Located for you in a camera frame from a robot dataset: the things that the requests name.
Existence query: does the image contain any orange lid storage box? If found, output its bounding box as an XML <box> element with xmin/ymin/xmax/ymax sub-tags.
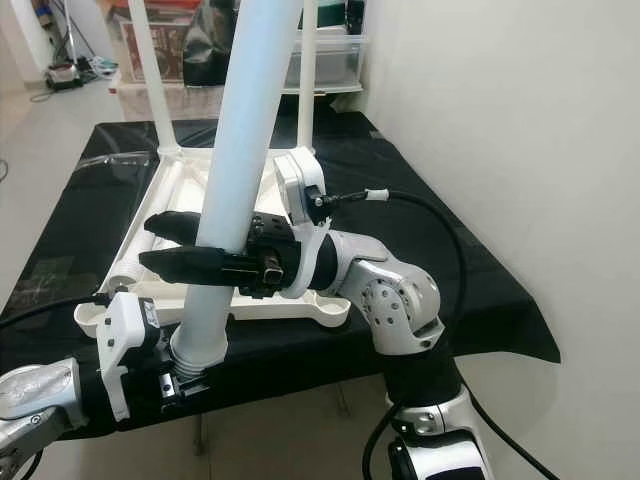
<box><xmin>105</xmin><ymin>0</ymin><xmax>201</xmax><ymax>83</ymax></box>

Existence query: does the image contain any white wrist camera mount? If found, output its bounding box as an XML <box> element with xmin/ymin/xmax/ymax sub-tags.
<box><xmin>97</xmin><ymin>292</ymin><xmax>161</xmax><ymax>421</ymax></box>
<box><xmin>272</xmin><ymin>148</ymin><xmax>331</xmax><ymax>299</ymax></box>

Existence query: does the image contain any clear plastic bag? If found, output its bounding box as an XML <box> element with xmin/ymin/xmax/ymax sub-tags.
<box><xmin>82</xmin><ymin>150</ymin><xmax>156</xmax><ymax>167</ymax></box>

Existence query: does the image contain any crumpled clear plastic wrapper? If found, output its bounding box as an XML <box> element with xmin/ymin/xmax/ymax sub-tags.
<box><xmin>32</xmin><ymin>255</ymin><xmax>81</xmax><ymax>301</ymax></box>

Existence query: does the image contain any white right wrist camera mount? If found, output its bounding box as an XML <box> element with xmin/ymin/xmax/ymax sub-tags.
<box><xmin>272</xmin><ymin>148</ymin><xmax>331</xmax><ymax>299</ymax></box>

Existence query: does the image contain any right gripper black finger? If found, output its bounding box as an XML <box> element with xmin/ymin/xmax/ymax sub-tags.
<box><xmin>138</xmin><ymin>247</ymin><xmax>246</xmax><ymax>291</ymax></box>
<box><xmin>143</xmin><ymin>210</ymin><xmax>211</xmax><ymax>246</ymax></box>

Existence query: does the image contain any green pot lid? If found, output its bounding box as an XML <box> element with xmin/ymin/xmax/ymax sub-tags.
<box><xmin>318</xmin><ymin>0</ymin><xmax>349</xmax><ymax>28</ymax></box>

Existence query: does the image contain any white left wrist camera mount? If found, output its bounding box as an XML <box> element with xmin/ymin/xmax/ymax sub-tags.
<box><xmin>97</xmin><ymin>292</ymin><xmax>161</xmax><ymax>421</ymax></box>

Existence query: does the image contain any dark shiny foil bag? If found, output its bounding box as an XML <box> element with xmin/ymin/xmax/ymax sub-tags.
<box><xmin>182</xmin><ymin>0</ymin><xmax>241</xmax><ymax>86</ymax></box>

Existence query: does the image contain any black tablecloth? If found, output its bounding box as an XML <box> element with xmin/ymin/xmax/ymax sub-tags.
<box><xmin>0</xmin><ymin>115</ymin><xmax>561</xmax><ymax>441</ymax></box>

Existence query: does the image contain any white fridge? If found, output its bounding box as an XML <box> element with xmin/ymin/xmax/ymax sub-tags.
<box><xmin>60</xmin><ymin>0</ymin><xmax>113</xmax><ymax>61</ymax></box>

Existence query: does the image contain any clear plastic storage container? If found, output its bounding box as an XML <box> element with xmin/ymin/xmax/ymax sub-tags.
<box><xmin>285</xmin><ymin>30</ymin><xmax>366</xmax><ymax>93</ymax></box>

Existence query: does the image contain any white plastic table top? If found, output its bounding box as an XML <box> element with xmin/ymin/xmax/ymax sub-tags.
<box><xmin>75</xmin><ymin>145</ymin><xmax>351</xmax><ymax>336</ymax></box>

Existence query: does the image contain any beige cloth covered bench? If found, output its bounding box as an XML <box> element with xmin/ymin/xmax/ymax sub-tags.
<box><xmin>110</xmin><ymin>80</ymin><xmax>241</xmax><ymax>121</ymax></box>

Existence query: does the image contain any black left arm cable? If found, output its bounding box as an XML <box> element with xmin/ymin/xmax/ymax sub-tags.
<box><xmin>0</xmin><ymin>290</ymin><xmax>111</xmax><ymax>331</ymax></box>

